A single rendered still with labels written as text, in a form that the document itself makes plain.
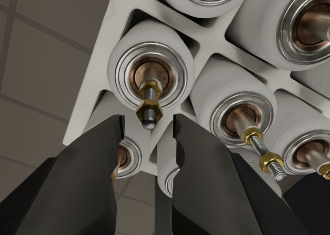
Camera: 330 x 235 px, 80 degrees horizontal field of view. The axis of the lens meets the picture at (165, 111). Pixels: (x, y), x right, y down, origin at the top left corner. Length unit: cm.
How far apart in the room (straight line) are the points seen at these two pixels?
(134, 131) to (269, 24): 18
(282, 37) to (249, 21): 5
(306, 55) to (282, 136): 11
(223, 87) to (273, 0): 9
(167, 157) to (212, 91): 12
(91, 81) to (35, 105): 30
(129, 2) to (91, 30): 22
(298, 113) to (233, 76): 11
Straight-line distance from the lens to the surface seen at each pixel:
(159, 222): 48
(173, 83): 21
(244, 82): 24
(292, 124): 31
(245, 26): 27
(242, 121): 23
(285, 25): 23
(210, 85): 26
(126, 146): 26
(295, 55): 25
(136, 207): 78
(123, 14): 27
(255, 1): 27
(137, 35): 21
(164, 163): 29
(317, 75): 33
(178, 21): 27
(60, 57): 51
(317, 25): 23
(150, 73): 19
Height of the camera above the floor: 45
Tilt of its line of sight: 61 degrees down
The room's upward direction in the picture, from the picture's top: 175 degrees clockwise
